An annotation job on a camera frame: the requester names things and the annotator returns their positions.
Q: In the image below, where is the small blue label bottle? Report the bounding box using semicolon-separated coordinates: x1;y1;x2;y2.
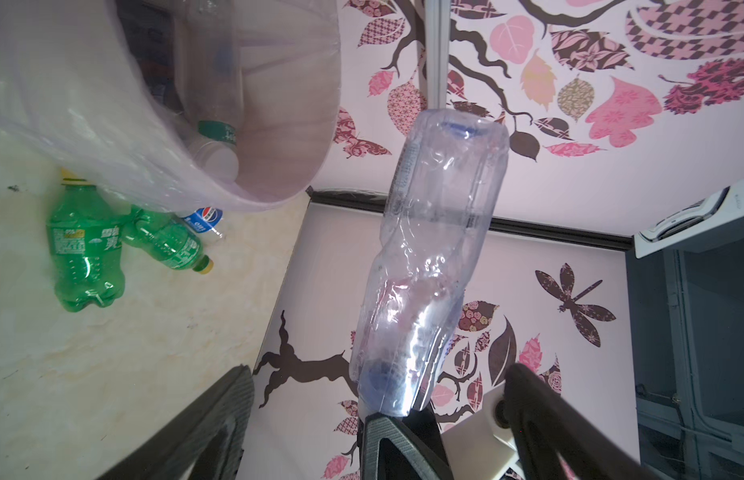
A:
177;207;224;243

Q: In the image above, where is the aluminium rail back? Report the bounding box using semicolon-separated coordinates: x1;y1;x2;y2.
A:
424;0;451;110

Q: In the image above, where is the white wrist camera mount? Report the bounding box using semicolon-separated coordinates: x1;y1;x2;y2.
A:
442;383;519;480

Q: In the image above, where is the tall clear bottle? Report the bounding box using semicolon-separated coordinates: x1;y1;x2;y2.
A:
349;109;510;419

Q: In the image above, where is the green white label bottle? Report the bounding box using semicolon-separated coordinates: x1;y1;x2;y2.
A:
173;1;244;183

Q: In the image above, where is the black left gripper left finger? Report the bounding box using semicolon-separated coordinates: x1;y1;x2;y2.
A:
101;365;255;479

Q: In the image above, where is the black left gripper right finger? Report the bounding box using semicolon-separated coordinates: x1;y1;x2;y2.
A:
505;364;656;479

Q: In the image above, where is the green bottle yellow cap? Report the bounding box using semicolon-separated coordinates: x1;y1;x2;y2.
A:
122;205;214;275

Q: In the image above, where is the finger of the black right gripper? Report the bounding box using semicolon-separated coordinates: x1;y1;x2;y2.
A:
357;407;453;480

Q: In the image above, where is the green plastic bottle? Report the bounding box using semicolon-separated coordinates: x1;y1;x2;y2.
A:
46;169;126;312

